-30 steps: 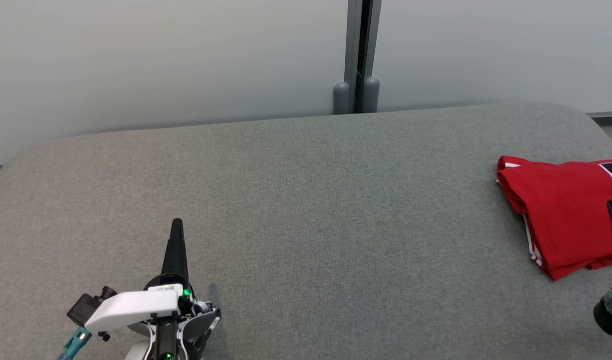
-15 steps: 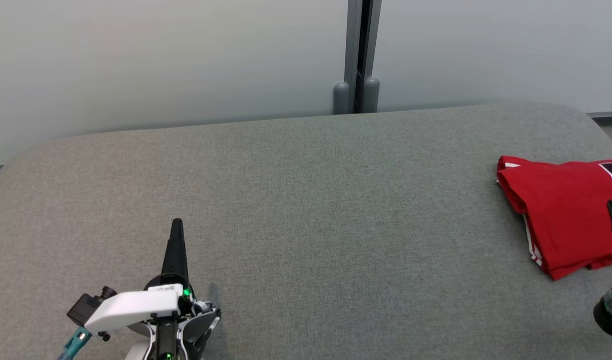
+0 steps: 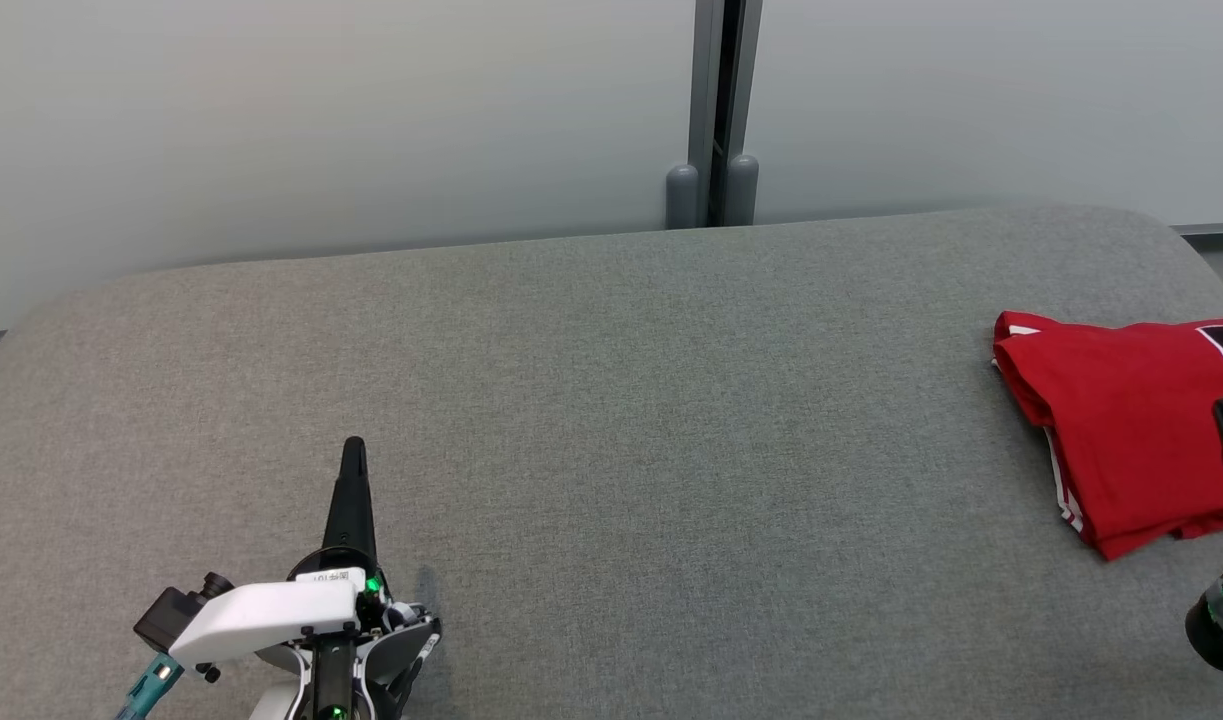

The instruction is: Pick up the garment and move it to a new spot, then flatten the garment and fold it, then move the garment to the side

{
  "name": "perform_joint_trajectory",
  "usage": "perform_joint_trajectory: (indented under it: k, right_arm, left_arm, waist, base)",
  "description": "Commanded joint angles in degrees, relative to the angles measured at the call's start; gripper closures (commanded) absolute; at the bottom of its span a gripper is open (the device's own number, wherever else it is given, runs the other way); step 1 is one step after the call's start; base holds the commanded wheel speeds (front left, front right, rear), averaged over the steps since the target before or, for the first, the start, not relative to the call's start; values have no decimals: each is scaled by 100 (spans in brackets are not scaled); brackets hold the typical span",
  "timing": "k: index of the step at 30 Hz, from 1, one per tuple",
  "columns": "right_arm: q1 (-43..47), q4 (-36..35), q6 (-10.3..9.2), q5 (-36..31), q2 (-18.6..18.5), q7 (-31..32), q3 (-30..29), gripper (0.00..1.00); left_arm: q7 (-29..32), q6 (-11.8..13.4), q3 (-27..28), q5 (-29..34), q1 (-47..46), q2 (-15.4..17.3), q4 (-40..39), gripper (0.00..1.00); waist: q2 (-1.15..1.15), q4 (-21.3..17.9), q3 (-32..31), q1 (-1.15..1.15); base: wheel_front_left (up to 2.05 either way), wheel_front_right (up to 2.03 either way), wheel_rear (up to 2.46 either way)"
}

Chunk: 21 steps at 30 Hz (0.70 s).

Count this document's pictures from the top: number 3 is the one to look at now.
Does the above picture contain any teal cable connector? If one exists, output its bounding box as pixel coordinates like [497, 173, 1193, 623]
[111, 652, 185, 720]

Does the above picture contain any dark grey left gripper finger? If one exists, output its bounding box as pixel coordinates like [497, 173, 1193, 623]
[321, 437, 380, 577]

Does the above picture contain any grey metal partition post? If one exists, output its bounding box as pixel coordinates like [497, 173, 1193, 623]
[666, 0, 762, 229]

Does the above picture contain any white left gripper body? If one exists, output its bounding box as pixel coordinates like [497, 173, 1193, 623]
[169, 546, 442, 720]

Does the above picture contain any red shirt with white sleeves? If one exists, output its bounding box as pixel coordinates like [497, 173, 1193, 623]
[991, 310, 1223, 563]

